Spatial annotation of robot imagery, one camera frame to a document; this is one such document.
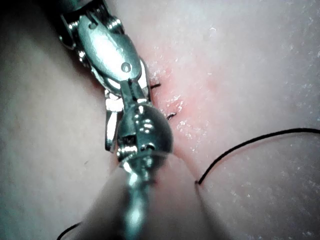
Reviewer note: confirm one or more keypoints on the right arm needle driver jaw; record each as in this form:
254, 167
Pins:
147, 82
111, 125

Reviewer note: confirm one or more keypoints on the left arm needle driver jaw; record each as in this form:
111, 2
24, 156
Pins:
138, 95
127, 97

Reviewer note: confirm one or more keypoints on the tissue pad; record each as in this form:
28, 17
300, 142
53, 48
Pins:
237, 75

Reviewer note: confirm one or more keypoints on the black thread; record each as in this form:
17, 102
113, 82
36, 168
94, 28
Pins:
307, 129

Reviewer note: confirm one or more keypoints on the black stitching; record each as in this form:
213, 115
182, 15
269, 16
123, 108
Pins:
155, 86

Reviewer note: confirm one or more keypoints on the dark left arm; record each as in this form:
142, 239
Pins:
175, 212

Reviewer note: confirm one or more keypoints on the right arm needle driver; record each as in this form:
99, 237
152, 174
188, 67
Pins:
107, 47

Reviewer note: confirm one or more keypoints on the left arm needle driver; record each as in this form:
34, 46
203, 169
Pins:
155, 135

